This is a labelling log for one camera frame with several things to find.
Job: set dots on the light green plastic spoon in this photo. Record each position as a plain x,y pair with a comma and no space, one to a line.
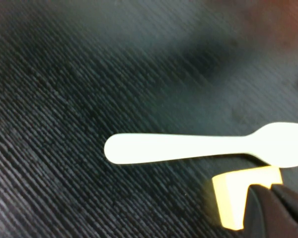
164,148

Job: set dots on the yellow foam cube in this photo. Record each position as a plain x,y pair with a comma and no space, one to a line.
231,198

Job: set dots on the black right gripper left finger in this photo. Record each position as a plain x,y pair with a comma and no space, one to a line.
260,218

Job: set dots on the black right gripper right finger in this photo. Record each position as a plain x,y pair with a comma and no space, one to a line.
295,215

